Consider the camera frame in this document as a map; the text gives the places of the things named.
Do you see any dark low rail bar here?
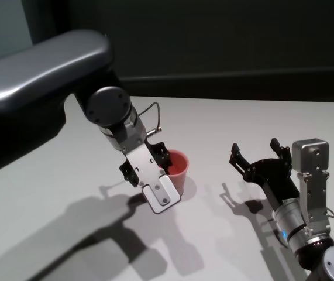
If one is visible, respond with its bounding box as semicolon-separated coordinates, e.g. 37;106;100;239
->
119;68;334;90

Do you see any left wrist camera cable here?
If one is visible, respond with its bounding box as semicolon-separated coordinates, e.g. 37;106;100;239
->
139;101;164;138

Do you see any pink plastic cup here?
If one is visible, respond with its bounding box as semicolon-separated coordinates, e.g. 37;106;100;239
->
166;149;191;197

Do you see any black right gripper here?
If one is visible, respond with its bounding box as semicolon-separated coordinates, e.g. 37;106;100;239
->
228;138;301;209

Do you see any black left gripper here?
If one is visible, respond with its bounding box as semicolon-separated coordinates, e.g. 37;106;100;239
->
119;142;172;189

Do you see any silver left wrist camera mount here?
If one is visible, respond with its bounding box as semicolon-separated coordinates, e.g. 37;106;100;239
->
125;142;183;215

